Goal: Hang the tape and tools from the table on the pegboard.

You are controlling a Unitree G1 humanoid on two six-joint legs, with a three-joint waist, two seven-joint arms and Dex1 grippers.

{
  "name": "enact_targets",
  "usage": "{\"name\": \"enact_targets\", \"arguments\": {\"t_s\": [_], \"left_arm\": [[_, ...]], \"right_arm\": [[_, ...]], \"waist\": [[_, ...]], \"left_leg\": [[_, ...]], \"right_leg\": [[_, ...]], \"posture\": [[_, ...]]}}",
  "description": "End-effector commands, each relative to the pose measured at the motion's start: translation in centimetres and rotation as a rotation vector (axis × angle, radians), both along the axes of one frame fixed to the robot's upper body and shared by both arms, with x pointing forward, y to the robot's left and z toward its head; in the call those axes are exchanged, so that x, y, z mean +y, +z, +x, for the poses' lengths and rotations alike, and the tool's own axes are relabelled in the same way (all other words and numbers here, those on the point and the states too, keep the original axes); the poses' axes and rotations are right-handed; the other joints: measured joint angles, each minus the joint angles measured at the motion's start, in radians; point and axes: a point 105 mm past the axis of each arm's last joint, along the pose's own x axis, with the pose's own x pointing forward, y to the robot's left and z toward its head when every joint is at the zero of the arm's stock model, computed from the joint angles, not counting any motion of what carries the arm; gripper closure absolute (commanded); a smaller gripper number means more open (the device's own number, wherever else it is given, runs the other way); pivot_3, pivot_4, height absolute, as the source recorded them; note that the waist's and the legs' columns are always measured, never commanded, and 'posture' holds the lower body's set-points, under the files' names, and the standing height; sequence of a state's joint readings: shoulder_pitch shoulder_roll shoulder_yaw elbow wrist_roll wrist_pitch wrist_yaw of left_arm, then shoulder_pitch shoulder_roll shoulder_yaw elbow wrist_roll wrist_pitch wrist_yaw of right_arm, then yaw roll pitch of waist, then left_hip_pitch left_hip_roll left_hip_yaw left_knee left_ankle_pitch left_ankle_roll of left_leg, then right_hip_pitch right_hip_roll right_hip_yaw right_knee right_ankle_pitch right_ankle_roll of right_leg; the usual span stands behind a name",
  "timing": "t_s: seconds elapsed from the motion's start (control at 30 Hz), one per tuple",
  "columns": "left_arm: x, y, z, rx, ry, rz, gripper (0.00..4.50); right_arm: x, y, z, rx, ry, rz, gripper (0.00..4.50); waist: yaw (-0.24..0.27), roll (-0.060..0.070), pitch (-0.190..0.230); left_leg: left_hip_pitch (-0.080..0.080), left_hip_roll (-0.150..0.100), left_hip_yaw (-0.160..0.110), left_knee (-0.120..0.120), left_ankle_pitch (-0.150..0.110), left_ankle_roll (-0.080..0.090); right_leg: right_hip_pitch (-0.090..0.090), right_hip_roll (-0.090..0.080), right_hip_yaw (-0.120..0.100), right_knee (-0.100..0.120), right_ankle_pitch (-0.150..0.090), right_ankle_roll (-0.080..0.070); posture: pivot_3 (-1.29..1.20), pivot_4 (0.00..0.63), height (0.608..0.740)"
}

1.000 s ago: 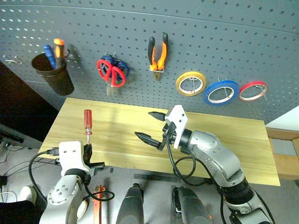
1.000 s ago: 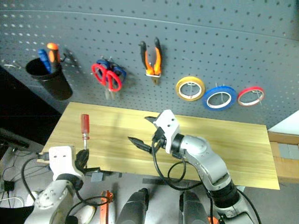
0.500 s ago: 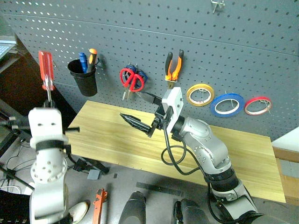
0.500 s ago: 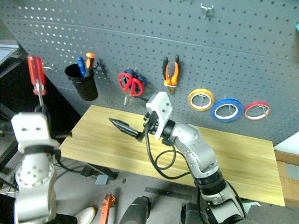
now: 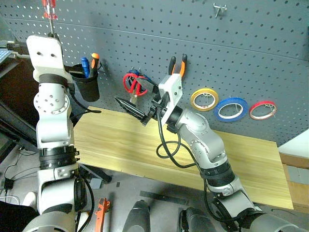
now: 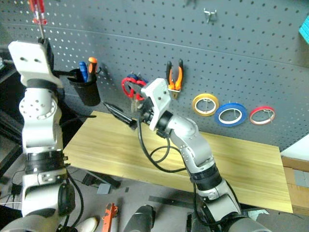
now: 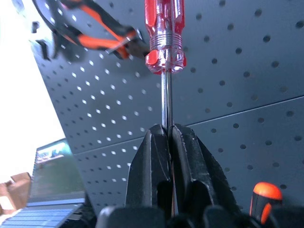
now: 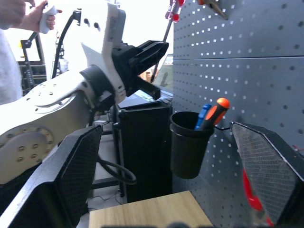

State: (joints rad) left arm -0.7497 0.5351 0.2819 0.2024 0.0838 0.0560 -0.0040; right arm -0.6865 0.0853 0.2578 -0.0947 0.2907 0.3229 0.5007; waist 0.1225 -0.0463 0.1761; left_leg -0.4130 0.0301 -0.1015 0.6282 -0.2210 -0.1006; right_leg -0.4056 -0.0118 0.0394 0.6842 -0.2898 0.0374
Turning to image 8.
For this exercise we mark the white handheld controller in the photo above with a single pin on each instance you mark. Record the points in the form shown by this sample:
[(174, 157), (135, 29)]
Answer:
[(47, 19)]

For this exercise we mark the black cup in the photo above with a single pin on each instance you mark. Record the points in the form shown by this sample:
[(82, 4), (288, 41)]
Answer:
[(187, 154)]

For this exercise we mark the black cabinet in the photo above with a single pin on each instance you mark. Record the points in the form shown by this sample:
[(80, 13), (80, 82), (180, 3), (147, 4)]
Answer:
[(147, 152)]

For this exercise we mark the person's bare hand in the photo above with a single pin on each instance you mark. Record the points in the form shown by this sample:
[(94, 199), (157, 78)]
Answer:
[(33, 19)]

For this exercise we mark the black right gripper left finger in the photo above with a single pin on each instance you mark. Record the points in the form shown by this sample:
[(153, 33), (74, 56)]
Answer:
[(59, 180)]

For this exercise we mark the black metal shelf frame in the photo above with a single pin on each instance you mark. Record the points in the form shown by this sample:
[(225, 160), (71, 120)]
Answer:
[(31, 69)]

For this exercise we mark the person in grey shirt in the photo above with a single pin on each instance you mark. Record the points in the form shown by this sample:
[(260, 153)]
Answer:
[(8, 66)]

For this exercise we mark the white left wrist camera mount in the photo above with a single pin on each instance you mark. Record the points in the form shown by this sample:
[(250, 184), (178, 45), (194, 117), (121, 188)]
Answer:
[(111, 28)]

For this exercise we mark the grey metal pegboard panel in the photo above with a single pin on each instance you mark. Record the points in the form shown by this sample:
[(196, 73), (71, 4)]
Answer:
[(261, 71)]

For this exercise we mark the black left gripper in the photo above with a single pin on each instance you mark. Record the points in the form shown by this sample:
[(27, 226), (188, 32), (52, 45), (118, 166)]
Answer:
[(123, 66)]

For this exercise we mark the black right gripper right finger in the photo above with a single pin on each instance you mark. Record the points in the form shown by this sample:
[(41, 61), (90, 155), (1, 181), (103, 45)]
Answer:
[(268, 166)]

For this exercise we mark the orange and black screwdriver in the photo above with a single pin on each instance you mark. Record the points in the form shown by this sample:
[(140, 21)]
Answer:
[(217, 112)]

